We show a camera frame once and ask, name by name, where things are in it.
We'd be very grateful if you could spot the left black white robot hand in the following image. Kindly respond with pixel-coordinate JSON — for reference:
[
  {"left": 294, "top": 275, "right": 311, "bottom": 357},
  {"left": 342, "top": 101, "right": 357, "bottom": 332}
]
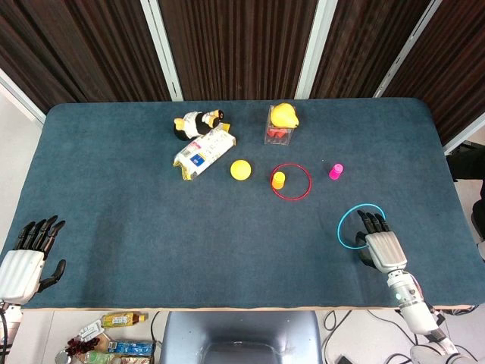
[{"left": 0, "top": 215, "right": 67, "bottom": 305}]

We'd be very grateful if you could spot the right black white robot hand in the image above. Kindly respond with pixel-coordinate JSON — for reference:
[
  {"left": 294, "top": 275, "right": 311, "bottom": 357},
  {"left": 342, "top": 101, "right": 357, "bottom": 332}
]
[{"left": 354, "top": 209, "right": 408, "bottom": 274}]

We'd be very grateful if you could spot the blue thin ring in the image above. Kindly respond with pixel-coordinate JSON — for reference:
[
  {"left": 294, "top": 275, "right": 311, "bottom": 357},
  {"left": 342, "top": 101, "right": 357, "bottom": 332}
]
[{"left": 336, "top": 203, "right": 388, "bottom": 250}]

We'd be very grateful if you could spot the red thin ring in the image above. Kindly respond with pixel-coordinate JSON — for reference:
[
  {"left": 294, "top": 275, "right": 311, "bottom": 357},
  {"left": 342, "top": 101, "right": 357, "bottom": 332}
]
[{"left": 269, "top": 163, "right": 313, "bottom": 201}]

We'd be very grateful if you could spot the white blister pack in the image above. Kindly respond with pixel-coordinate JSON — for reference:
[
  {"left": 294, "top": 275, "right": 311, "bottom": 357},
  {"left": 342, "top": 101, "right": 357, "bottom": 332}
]
[{"left": 77, "top": 319, "right": 105, "bottom": 341}]

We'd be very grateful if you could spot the dark red bundle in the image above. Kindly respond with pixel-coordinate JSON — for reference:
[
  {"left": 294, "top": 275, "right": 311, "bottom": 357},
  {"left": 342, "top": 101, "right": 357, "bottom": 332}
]
[{"left": 64, "top": 336, "right": 100, "bottom": 356}]

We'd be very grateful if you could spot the black round stool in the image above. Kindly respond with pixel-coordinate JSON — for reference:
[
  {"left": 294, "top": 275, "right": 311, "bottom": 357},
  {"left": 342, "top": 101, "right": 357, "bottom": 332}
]
[{"left": 471, "top": 196, "right": 485, "bottom": 242}]

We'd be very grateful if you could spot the yellow label tea bottle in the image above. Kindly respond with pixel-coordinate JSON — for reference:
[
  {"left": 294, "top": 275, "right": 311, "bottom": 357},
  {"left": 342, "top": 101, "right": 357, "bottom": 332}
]
[{"left": 100, "top": 311, "right": 149, "bottom": 329}]

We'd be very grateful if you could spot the green plastic bottle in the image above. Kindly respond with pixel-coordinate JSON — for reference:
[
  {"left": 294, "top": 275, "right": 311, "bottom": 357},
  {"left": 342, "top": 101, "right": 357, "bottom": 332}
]
[{"left": 85, "top": 350, "right": 117, "bottom": 364}]

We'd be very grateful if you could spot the black bag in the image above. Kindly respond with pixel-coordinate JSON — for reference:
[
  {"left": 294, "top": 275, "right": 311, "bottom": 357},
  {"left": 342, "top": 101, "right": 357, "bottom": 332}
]
[{"left": 446, "top": 140, "right": 485, "bottom": 181}]

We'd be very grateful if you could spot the blue snack packet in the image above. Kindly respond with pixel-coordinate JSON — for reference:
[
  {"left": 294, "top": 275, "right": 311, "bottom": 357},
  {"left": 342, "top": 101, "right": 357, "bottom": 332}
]
[{"left": 108, "top": 340, "right": 155, "bottom": 356}]

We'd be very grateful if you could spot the blue felt table cloth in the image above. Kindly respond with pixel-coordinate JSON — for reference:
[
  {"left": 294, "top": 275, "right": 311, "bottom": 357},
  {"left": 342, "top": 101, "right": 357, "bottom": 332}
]
[{"left": 0, "top": 97, "right": 485, "bottom": 310}]

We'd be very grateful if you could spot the clear plastic box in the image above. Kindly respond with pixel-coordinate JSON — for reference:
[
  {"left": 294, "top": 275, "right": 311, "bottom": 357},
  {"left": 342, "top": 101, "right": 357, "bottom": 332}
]
[{"left": 264, "top": 105, "right": 296, "bottom": 146}]

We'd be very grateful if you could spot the yellow ball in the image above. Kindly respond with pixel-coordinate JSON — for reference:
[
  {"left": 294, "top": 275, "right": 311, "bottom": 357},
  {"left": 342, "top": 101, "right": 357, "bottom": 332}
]
[{"left": 230, "top": 159, "right": 253, "bottom": 181}]

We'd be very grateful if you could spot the yellow toy pear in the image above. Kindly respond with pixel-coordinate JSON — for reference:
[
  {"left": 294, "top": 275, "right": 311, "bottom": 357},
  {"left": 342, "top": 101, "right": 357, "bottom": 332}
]
[{"left": 269, "top": 102, "right": 300, "bottom": 129}]

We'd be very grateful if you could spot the grey blue chair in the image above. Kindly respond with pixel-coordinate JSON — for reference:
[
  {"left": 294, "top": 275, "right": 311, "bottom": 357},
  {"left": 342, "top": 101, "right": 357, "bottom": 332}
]
[{"left": 158, "top": 310, "right": 323, "bottom": 364}]

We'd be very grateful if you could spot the white yellow snack package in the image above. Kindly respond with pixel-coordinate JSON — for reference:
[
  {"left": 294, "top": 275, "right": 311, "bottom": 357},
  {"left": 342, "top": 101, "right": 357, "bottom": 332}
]
[{"left": 173, "top": 123, "right": 238, "bottom": 182}]

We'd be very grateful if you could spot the penguin plush toy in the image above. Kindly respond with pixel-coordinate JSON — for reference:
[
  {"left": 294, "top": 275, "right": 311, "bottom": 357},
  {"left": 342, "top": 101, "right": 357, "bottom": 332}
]
[{"left": 173, "top": 108, "right": 224, "bottom": 142}]

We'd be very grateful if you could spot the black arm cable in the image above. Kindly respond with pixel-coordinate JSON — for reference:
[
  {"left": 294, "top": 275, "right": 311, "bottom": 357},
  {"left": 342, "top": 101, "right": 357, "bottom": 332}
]
[{"left": 0, "top": 303, "right": 12, "bottom": 356}]

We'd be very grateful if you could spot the black floor cable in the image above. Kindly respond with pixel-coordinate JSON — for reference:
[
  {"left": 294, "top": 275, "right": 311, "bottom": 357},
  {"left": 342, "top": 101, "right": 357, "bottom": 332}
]
[
  {"left": 367, "top": 309, "right": 418, "bottom": 364},
  {"left": 321, "top": 309, "right": 353, "bottom": 344},
  {"left": 150, "top": 310, "right": 162, "bottom": 344}
]

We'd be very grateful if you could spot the white partition post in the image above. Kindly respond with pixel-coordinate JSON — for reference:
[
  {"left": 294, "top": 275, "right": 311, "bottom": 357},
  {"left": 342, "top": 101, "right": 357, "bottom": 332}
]
[
  {"left": 139, "top": 0, "right": 185, "bottom": 102},
  {"left": 0, "top": 67, "right": 47, "bottom": 130},
  {"left": 373, "top": 0, "right": 443, "bottom": 99},
  {"left": 294, "top": 0, "right": 338, "bottom": 100},
  {"left": 443, "top": 121, "right": 485, "bottom": 155}
]

